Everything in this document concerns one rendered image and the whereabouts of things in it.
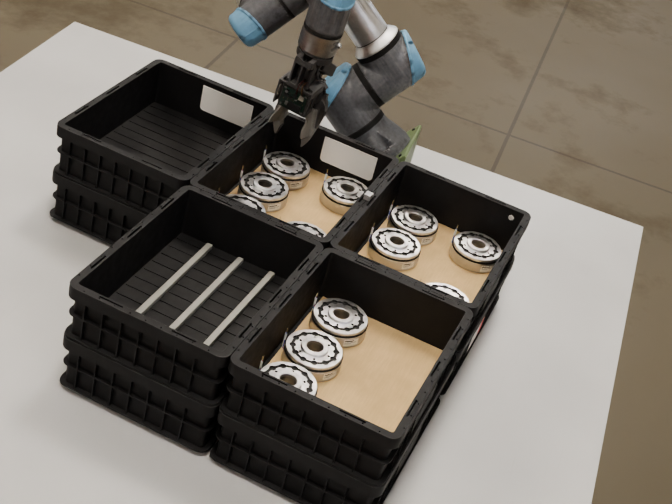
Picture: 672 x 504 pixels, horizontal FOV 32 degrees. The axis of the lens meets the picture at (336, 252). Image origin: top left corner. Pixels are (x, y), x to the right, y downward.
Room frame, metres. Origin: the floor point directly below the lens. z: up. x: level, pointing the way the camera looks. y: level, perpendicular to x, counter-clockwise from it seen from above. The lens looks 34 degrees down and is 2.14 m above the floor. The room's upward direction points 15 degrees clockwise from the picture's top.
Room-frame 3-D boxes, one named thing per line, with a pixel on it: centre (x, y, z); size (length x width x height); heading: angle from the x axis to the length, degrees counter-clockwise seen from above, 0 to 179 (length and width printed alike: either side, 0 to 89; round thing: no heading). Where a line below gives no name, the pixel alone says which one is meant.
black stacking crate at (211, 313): (1.62, 0.22, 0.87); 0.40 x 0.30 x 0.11; 165
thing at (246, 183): (2.02, 0.18, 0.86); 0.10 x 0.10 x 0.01
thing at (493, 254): (2.02, -0.28, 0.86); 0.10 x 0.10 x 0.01
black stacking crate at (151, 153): (2.08, 0.40, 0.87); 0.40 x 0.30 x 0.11; 165
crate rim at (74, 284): (1.62, 0.22, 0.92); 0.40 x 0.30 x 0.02; 165
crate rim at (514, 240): (1.93, -0.18, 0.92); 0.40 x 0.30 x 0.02; 165
